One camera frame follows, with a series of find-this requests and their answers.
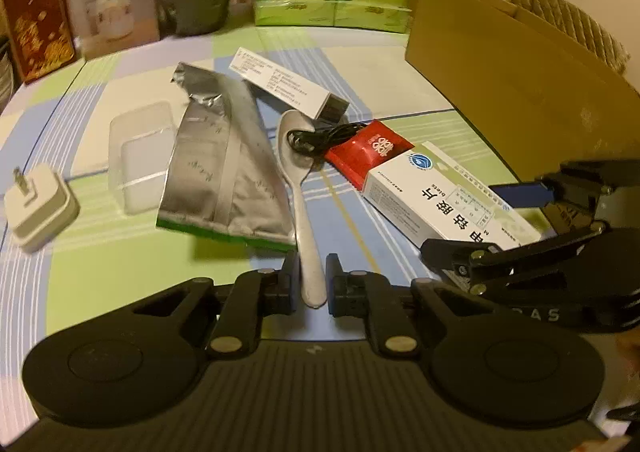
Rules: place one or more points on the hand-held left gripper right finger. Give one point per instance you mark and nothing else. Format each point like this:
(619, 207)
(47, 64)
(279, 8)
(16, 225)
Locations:
(332, 279)

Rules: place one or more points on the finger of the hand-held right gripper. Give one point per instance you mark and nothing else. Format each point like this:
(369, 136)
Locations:
(500, 254)
(525, 193)

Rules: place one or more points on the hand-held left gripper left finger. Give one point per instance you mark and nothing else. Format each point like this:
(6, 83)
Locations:
(290, 277)

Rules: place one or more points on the white ceramic spoon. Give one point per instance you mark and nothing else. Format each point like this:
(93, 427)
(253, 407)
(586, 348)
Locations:
(305, 212)

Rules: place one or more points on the white and green medicine box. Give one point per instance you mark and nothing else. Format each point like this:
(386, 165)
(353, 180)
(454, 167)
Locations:
(430, 192)

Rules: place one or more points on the brown cardboard box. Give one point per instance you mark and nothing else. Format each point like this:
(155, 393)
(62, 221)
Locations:
(500, 82)

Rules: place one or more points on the silver foil pouch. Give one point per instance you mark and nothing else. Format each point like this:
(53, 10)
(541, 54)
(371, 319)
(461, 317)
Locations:
(225, 172)

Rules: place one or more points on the red snack packet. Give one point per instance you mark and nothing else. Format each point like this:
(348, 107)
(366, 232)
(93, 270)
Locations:
(360, 152)

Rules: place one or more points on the clear plastic box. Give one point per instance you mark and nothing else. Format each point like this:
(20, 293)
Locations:
(140, 152)

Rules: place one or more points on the checked cloth desktop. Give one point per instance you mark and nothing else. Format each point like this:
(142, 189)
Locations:
(125, 62)

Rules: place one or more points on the quilted beige chair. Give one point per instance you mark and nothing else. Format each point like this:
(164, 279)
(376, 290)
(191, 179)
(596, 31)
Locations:
(575, 22)

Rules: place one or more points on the long white carton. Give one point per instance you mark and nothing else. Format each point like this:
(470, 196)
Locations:
(280, 77)

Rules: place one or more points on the green tissue pack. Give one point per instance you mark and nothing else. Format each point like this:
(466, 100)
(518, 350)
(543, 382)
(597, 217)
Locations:
(292, 0)
(375, 2)

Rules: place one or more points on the white charger plug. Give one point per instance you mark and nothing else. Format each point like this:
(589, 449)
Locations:
(42, 212)

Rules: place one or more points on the metal bucket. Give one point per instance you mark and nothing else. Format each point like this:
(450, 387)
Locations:
(5, 77)

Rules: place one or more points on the red and gold gift box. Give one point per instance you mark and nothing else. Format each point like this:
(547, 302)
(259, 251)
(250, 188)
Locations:
(40, 32)

